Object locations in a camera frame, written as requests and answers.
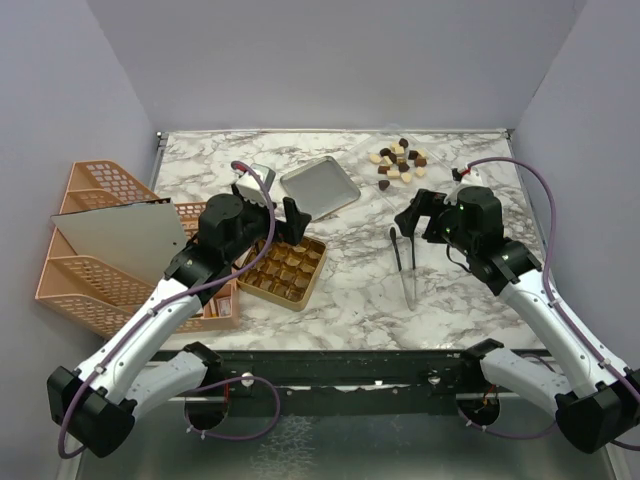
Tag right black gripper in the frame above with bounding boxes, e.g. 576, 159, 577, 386
395, 188, 476, 256

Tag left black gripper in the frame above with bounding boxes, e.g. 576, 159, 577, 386
226, 182, 311, 264

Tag black metal tongs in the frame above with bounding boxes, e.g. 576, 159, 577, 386
389, 227, 416, 311

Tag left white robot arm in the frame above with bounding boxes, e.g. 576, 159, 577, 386
47, 194, 311, 459

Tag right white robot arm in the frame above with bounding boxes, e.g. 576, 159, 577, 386
395, 186, 639, 453

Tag gold chocolate box tray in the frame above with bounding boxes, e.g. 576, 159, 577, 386
238, 236, 327, 312

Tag silver tin lid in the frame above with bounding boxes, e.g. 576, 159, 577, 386
280, 156, 361, 221

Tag peach desk organizer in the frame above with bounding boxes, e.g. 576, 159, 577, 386
189, 199, 241, 334

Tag white board sheet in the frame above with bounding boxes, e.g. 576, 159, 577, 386
52, 199, 187, 285

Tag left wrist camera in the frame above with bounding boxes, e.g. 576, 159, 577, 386
235, 164, 276, 206

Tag black mounting rail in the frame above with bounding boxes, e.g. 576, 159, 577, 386
149, 349, 556, 416

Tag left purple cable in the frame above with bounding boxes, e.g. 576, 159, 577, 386
56, 160, 281, 460

